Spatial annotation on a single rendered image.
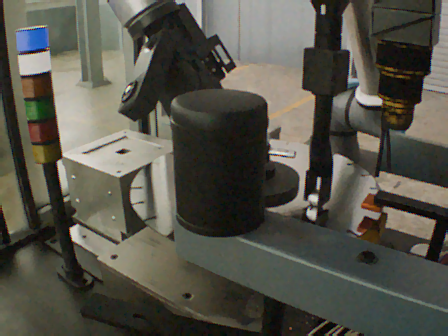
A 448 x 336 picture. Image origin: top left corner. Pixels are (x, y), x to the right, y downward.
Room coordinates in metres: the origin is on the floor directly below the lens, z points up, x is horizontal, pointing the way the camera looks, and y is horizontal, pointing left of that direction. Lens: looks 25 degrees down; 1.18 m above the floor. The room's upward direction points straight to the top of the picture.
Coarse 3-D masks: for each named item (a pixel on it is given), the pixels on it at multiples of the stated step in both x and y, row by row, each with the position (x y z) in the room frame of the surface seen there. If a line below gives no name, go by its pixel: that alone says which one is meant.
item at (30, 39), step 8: (16, 32) 0.49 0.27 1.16; (24, 32) 0.49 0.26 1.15; (32, 32) 0.49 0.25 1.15; (40, 32) 0.50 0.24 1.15; (24, 40) 0.49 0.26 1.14; (32, 40) 0.49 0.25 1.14; (40, 40) 0.50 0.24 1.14; (48, 40) 0.52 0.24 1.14; (24, 48) 0.49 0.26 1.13; (32, 48) 0.49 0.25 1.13; (40, 48) 0.50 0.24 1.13
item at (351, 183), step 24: (144, 168) 0.51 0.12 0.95; (168, 168) 0.51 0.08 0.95; (336, 168) 0.51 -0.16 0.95; (360, 168) 0.51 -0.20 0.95; (144, 192) 0.44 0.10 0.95; (168, 192) 0.44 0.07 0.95; (336, 192) 0.44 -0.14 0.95; (360, 192) 0.44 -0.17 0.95; (144, 216) 0.38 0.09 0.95; (168, 216) 0.38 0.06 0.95; (288, 216) 0.38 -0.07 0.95; (312, 216) 0.38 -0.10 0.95; (336, 216) 0.38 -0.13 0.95; (360, 216) 0.38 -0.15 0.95
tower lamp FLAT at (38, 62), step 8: (48, 48) 0.52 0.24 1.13; (24, 56) 0.49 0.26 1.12; (32, 56) 0.49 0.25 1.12; (40, 56) 0.50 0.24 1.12; (48, 56) 0.51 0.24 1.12; (24, 64) 0.49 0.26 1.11; (32, 64) 0.49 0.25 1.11; (40, 64) 0.49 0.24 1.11; (48, 64) 0.51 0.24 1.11; (24, 72) 0.49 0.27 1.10; (32, 72) 0.49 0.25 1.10; (40, 72) 0.49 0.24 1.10
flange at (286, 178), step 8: (272, 168) 0.46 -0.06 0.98; (280, 168) 0.49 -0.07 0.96; (288, 168) 0.49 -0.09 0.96; (272, 176) 0.46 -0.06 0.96; (280, 176) 0.46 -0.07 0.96; (288, 176) 0.47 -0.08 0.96; (296, 176) 0.47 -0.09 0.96; (272, 184) 0.44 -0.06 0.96; (280, 184) 0.44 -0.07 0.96; (288, 184) 0.44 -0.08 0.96; (296, 184) 0.44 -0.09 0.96; (272, 192) 0.42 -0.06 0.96; (280, 192) 0.42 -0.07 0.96; (288, 192) 0.43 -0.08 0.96; (272, 200) 0.42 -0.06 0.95
